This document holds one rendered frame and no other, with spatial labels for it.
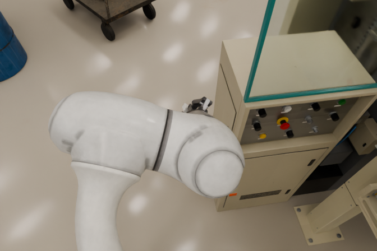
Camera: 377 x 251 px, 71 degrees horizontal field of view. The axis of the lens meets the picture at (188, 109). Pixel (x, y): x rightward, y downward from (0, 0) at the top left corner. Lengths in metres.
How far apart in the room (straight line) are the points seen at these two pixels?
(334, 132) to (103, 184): 1.29
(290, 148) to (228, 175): 1.07
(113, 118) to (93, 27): 3.39
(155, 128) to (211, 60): 2.71
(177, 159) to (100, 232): 0.14
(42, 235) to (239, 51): 1.85
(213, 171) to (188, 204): 1.80
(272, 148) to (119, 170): 1.07
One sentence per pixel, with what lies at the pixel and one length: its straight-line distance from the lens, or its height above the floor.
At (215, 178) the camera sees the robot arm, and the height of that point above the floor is 1.71.
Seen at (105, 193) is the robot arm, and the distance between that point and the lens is 0.39.
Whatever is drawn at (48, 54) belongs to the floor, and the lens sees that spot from 3.52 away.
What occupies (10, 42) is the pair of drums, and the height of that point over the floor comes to 0.31.
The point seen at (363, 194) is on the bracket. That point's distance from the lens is 1.46.
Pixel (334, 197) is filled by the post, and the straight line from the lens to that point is 1.89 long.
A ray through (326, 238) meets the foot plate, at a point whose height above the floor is 0.01.
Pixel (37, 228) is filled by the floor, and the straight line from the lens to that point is 2.37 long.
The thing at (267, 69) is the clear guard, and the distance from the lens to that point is 0.93.
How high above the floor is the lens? 2.04
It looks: 52 degrees down
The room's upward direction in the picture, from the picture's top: straight up
